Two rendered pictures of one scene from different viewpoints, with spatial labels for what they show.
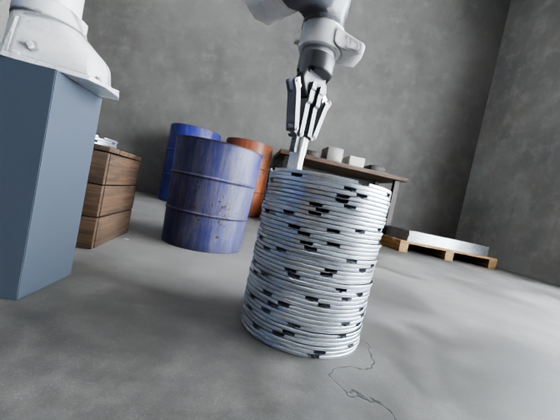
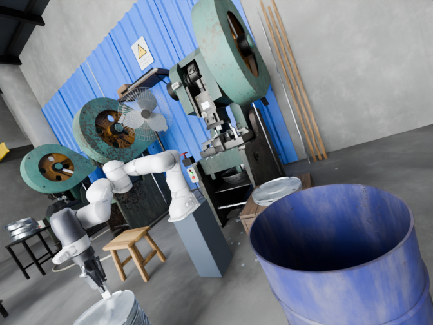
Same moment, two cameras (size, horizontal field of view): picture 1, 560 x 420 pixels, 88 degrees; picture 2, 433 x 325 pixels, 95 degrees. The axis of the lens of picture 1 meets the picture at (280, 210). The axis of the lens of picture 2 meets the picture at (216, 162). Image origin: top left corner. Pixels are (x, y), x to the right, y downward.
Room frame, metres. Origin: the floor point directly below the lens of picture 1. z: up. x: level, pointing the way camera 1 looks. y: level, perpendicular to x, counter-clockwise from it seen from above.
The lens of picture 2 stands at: (1.63, -0.20, 0.83)
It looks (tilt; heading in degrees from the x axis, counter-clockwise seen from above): 8 degrees down; 130
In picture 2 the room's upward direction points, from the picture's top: 24 degrees counter-clockwise
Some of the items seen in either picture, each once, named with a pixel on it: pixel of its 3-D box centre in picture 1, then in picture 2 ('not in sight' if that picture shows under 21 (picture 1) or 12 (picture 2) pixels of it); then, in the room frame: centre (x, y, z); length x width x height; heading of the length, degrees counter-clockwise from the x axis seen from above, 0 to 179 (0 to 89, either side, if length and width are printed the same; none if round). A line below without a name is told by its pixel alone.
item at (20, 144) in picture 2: not in sight; (20, 149); (-5.45, 1.11, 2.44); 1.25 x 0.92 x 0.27; 9
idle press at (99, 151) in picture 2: not in sight; (135, 162); (-1.20, 1.43, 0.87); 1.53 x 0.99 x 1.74; 97
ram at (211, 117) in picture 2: not in sight; (209, 108); (0.57, 1.28, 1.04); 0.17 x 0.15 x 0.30; 99
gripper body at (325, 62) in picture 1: (312, 79); (86, 260); (0.61, -0.01, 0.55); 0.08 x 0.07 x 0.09; 137
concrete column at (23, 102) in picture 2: not in sight; (49, 146); (-4.67, 1.48, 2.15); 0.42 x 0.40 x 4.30; 99
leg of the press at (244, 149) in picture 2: not in sight; (265, 153); (0.80, 1.50, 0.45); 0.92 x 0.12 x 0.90; 99
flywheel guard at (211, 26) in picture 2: not in sight; (234, 57); (0.88, 1.48, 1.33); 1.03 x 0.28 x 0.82; 99
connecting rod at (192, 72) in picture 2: not in sight; (200, 82); (0.56, 1.32, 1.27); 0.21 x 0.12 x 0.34; 99
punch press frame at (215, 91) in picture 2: not in sight; (225, 126); (0.54, 1.47, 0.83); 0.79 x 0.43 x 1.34; 99
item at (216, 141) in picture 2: not in sight; (216, 144); (0.59, 1.15, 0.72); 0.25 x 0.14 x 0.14; 99
